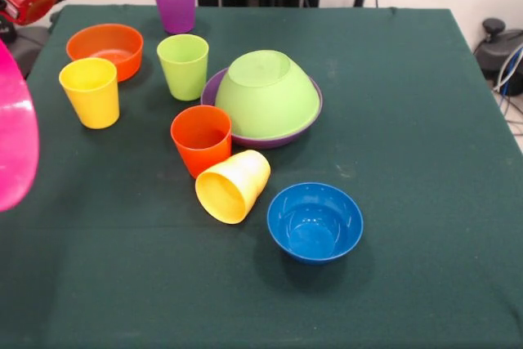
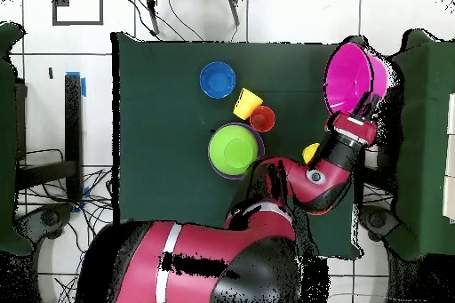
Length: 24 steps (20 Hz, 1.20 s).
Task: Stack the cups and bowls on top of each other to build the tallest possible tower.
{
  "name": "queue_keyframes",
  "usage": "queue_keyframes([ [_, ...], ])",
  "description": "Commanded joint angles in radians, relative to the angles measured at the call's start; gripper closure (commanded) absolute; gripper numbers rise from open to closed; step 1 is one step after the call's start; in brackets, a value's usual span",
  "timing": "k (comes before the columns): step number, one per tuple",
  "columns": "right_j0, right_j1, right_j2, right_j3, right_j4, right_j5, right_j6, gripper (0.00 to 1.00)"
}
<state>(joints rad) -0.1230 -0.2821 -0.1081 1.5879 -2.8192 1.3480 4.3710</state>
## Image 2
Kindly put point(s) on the yellow ribbed cup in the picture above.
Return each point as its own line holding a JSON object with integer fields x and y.
{"x": 247, "y": 104}

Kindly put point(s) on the grey robot pedestal leg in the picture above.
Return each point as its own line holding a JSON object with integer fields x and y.
{"x": 49, "y": 217}
{"x": 376, "y": 219}

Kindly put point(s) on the blue tape strip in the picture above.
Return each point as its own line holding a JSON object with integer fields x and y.
{"x": 84, "y": 88}

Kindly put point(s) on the dark green tablecloth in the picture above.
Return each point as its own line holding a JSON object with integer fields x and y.
{"x": 160, "y": 104}

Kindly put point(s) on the blue bowl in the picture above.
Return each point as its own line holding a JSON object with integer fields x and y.
{"x": 217, "y": 79}

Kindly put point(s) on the black metal stand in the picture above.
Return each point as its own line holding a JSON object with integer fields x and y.
{"x": 73, "y": 121}

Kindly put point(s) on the pink bowl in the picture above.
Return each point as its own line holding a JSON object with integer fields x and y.
{"x": 344, "y": 79}

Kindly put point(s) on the neighbouring green-clothed table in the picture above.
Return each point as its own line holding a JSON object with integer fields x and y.
{"x": 7, "y": 139}
{"x": 423, "y": 139}

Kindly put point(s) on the purple bowl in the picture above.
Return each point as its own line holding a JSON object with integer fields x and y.
{"x": 262, "y": 143}

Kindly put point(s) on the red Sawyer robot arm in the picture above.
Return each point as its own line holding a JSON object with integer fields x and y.
{"x": 231, "y": 253}

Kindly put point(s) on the orange cup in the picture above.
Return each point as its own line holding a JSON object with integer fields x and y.
{"x": 265, "y": 120}

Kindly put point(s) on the green bowl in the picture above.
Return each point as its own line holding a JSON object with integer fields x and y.
{"x": 231, "y": 150}

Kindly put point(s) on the tall yellow cup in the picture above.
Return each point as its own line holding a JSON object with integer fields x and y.
{"x": 309, "y": 152}

